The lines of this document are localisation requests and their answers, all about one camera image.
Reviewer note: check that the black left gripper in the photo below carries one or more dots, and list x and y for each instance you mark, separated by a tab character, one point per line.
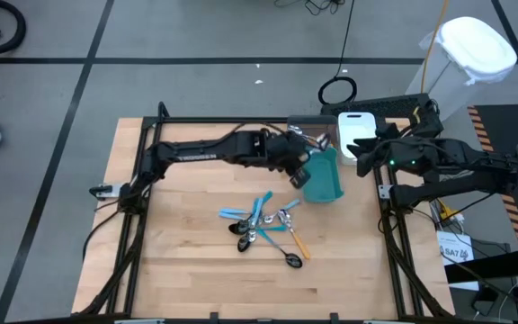
286	150

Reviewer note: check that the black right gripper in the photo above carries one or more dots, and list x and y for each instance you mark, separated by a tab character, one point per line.
389	155

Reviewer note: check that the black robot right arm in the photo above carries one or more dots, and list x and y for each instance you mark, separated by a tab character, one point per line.
457	155

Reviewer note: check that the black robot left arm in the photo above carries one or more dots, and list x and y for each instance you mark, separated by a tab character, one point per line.
205	150

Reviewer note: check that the grey translucent plastic bin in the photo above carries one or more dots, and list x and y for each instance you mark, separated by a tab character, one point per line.
313	122

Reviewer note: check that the teal plastic bin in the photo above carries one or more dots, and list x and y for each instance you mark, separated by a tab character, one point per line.
324	180

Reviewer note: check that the white printed paper sheet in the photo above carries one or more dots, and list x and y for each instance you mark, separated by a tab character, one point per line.
454	256

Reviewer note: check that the black hazard striped mat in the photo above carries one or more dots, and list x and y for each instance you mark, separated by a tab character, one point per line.
506	126

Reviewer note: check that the white lidded trash can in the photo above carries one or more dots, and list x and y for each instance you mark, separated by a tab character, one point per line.
475	45

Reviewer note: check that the black metal table frame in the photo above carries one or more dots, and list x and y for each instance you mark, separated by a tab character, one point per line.
196	120

